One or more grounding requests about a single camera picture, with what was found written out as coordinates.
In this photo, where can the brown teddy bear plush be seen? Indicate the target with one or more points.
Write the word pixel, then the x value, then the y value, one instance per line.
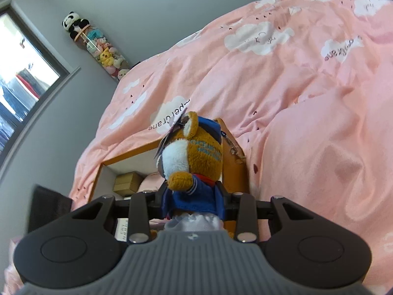
pixel 196 159

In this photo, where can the grey-framed window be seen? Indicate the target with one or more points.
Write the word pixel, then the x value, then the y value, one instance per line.
pixel 21 76

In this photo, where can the white glossy packet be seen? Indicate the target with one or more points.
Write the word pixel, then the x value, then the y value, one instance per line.
pixel 122 230

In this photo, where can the small brown cardboard box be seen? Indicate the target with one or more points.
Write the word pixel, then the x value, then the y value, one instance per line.
pixel 126 183

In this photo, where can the pink cloud-print blanket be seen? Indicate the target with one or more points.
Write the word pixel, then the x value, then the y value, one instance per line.
pixel 291 104

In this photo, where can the orange storage box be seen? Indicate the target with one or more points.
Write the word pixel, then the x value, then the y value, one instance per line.
pixel 237 179

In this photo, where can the pink soft item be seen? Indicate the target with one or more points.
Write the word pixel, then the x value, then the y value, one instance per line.
pixel 150 182

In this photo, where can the stuffed toys pile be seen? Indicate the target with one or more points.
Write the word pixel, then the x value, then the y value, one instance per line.
pixel 104 55

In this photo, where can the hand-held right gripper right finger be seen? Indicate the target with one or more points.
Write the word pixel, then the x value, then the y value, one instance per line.
pixel 223 200

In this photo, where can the panda plush toy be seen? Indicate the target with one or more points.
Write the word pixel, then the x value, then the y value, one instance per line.
pixel 73 24

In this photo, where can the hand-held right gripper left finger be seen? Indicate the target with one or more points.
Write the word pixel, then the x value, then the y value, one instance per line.
pixel 153 203

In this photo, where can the yellow plush toy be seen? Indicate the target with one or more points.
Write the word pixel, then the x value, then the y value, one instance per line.
pixel 105 57

